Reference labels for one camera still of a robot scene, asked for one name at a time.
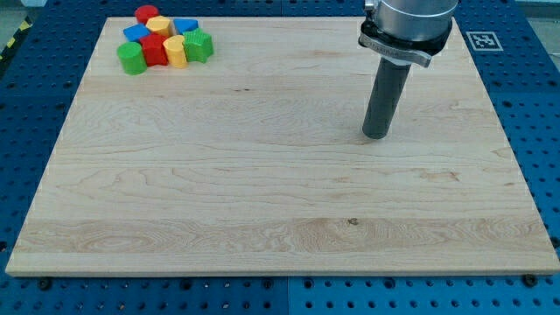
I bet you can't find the black bolt right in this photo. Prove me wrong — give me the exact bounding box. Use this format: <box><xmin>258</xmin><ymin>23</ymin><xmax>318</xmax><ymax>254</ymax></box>
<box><xmin>521</xmin><ymin>274</ymin><xmax>539</xmax><ymax>288</ymax></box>

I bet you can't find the yellow hexagon block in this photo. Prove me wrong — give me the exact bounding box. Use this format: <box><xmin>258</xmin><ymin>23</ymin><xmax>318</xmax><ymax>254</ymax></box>
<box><xmin>145</xmin><ymin>16</ymin><xmax>172</xmax><ymax>38</ymax></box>

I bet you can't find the large wooden board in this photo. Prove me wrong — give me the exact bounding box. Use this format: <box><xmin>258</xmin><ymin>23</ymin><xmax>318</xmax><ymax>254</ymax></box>
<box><xmin>6</xmin><ymin>17</ymin><xmax>559</xmax><ymax>277</ymax></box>

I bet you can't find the blue cube block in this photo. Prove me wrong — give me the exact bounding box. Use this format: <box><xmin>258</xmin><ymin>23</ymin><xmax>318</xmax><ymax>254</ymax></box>
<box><xmin>122</xmin><ymin>24</ymin><xmax>151</xmax><ymax>42</ymax></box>

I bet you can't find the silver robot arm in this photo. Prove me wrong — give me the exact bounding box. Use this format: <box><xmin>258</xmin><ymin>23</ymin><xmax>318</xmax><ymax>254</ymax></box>
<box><xmin>358</xmin><ymin>0</ymin><xmax>459</xmax><ymax>67</ymax></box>

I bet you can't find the green star block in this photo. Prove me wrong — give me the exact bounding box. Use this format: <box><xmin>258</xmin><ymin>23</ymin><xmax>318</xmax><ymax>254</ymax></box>
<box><xmin>183</xmin><ymin>28</ymin><xmax>214</xmax><ymax>63</ymax></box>

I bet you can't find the white fiducial marker tag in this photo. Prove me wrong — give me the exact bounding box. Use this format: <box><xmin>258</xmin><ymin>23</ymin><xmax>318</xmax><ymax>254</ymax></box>
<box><xmin>466</xmin><ymin>31</ymin><xmax>503</xmax><ymax>52</ymax></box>

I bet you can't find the red cylinder block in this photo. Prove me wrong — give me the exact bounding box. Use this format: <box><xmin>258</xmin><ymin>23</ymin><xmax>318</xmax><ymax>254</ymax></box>
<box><xmin>134</xmin><ymin>4</ymin><xmax>159</xmax><ymax>25</ymax></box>

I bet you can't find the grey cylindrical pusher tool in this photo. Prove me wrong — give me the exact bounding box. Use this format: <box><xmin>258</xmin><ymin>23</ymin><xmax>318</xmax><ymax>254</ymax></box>
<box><xmin>362</xmin><ymin>58</ymin><xmax>410</xmax><ymax>139</ymax></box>

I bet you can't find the black bolt left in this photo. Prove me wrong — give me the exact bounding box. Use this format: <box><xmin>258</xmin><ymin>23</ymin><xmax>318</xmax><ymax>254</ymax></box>
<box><xmin>37</xmin><ymin>277</ymin><xmax>53</xmax><ymax>291</ymax></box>

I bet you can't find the green cylinder block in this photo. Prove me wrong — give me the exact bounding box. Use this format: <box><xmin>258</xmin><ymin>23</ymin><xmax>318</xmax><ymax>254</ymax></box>
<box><xmin>116</xmin><ymin>42</ymin><xmax>147</xmax><ymax>75</ymax></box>

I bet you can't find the yellow heart block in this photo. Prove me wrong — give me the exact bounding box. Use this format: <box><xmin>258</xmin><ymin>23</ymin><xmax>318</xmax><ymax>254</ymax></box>
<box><xmin>163</xmin><ymin>35</ymin><xmax>188</xmax><ymax>68</ymax></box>

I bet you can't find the black bolt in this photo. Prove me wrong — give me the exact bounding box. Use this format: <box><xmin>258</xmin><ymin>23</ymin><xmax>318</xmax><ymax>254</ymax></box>
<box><xmin>521</xmin><ymin>274</ymin><xmax>539</xmax><ymax>288</ymax></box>
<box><xmin>37</xmin><ymin>277</ymin><xmax>53</xmax><ymax>291</ymax></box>

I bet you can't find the blue triangle block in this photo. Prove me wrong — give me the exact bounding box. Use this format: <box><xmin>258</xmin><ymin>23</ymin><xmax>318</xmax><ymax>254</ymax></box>
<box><xmin>173</xmin><ymin>18</ymin><xmax>200</xmax><ymax>35</ymax></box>

